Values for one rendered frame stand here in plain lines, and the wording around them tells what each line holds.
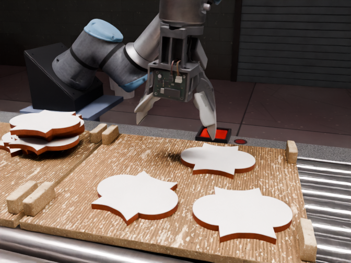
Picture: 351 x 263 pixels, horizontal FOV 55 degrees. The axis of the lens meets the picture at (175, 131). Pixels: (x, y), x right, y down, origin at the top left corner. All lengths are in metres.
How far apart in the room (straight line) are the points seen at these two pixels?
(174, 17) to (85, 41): 0.66
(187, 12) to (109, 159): 0.33
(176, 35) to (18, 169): 0.39
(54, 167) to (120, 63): 0.55
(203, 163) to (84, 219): 0.24
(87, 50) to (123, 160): 0.57
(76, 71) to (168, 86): 0.69
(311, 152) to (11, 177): 0.62
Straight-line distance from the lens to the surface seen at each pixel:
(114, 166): 0.66
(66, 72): 1.21
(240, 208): 0.52
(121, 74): 1.14
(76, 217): 0.54
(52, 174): 0.66
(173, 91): 0.54
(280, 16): 5.22
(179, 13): 0.54
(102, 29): 1.15
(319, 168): 0.75
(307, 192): 0.65
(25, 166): 0.71
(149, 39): 1.09
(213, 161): 0.65
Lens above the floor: 1.24
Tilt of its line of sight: 22 degrees down
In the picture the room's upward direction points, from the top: straight up
